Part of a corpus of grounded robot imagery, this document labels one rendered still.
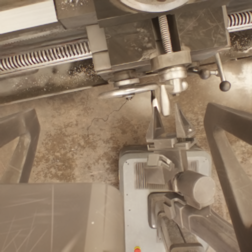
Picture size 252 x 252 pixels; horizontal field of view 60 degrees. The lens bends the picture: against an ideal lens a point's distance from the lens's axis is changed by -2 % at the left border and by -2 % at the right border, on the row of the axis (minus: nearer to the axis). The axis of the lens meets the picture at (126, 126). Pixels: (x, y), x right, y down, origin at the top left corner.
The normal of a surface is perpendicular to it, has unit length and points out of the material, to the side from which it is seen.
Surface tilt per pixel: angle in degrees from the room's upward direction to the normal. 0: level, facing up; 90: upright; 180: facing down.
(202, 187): 21
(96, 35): 0
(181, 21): 0
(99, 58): 0
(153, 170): 36
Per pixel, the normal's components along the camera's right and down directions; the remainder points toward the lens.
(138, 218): 0.01, 0.11
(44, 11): 0.12, 0.66
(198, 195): 0.36, 0.04
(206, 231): -0.91, 0.22
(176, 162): -0.57, 0.20
